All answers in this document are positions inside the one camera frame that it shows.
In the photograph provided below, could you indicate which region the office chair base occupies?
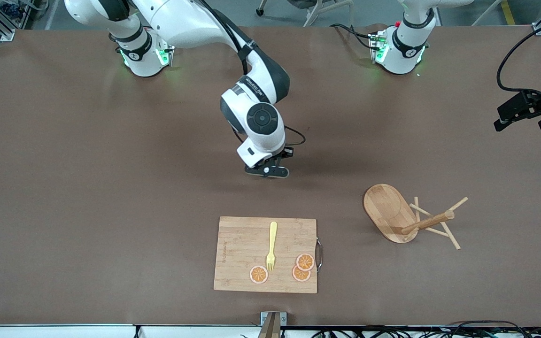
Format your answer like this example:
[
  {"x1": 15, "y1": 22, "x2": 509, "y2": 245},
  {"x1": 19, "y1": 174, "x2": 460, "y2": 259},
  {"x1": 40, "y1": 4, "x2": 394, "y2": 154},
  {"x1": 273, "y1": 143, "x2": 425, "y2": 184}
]
[{"x1": 255, "y1": 0, "x2": 355, "y2": 27}]

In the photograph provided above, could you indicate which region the wooden cutting board metal handle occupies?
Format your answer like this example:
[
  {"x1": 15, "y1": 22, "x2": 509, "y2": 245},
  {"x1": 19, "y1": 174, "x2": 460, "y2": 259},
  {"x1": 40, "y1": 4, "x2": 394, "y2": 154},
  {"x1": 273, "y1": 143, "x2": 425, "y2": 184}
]
[{"x1": 213, "y1": 216, "x2": 324, "y2": 294}]

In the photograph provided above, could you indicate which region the yellow plastic fork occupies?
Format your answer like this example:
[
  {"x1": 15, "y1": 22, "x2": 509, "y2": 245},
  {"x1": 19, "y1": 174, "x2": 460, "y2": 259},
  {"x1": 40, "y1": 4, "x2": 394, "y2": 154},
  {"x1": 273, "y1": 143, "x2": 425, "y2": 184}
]
[{"x1": 266, "y1": 222, "x2": 278, "y2": 272}]

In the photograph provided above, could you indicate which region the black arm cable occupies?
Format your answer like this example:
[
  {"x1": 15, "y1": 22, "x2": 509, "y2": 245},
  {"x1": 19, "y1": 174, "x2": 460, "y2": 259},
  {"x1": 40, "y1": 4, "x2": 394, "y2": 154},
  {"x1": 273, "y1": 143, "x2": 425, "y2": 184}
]
[
  {"x1": 496, "y1": 12, "x2": 541, "y2": 102},
  {"x1": 284, "y1": 125, "x2": 307, "y2": 147}
]

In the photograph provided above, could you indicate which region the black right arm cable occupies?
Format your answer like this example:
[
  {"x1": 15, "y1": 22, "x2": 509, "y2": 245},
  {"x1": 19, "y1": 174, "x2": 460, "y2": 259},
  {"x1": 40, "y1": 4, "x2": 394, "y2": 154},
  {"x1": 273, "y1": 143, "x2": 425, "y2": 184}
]
[{"x1": 284, "y1": 125, "x2": 307, "y2": 147}]

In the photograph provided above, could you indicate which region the black base cable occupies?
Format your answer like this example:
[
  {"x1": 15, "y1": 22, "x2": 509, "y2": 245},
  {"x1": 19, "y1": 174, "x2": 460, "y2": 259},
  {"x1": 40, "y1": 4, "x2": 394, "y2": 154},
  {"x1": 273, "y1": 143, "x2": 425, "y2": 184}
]
[{"x1": 331, "y1": 23, "x2": 379, "y2": 50}]

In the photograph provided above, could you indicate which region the wooden mug tree rack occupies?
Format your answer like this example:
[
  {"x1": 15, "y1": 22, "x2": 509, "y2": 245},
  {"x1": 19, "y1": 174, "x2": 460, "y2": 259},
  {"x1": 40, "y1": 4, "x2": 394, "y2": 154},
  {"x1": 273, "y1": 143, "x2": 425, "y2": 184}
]
[{"x1": 363, "y1": 184, "x2": 469, "y2": 251}]

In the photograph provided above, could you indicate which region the black cable bundle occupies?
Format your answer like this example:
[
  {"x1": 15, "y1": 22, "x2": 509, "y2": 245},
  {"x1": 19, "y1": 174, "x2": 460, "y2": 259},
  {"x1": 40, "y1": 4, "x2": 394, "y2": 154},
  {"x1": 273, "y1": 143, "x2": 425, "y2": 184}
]
[{"x1": 313, "y1": 321, "x2": 541, "y2": 338}]

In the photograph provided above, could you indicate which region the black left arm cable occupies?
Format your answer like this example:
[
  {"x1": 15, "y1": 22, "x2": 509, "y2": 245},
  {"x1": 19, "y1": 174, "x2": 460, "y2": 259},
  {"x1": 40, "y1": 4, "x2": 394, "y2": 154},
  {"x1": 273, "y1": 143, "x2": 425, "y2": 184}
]
[{"x1": 496, "y1": 12, "x2": 541, "y2": 102}]

